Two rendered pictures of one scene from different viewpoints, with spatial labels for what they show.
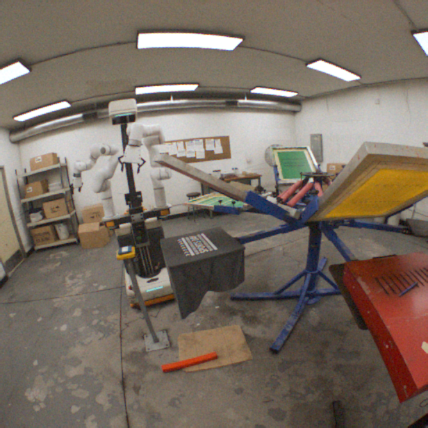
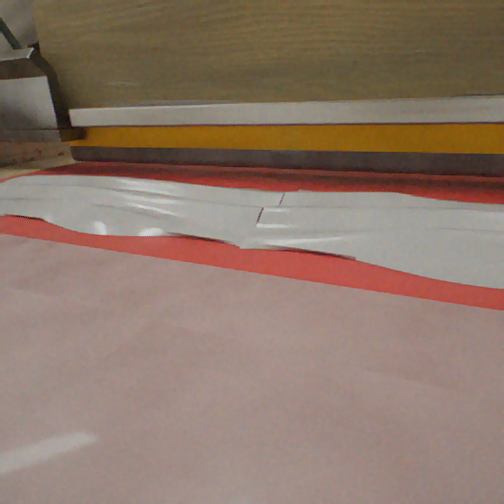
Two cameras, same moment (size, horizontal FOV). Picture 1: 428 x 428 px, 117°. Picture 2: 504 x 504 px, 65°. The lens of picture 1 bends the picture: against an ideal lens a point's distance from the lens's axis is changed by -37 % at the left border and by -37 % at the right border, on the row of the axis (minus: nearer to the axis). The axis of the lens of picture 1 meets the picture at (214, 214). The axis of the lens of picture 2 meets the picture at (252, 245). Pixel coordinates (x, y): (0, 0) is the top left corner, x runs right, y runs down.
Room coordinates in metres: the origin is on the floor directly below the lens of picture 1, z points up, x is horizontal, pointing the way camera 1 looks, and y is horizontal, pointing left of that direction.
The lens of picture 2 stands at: (1.30, -0.04, 1.36)
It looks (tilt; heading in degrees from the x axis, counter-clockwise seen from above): 49 degrees down; 326
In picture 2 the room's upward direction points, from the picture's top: 23 degrees counter-clockwise
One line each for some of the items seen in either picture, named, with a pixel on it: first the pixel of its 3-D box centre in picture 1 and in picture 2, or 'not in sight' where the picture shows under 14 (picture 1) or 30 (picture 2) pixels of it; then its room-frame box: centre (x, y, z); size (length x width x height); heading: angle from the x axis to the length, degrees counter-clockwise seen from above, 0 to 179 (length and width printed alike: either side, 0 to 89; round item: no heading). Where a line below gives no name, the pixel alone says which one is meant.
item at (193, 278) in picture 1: (212, 284); not in sight; (1.10, 0.05, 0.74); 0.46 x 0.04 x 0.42; 109
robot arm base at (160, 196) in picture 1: (160, 196); not in sight; (1.71, 0.44, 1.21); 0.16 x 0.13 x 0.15; 22
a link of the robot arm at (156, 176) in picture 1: (158, 178); not in sight; (1.69, 0.42, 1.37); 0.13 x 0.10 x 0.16; 94
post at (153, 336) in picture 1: (142, 303); not in sight; (1.25, 0.64, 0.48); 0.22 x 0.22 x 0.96; 19
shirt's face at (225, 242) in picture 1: (199, 243); not in sight; (1.30, 0.12, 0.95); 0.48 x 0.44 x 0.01; 109
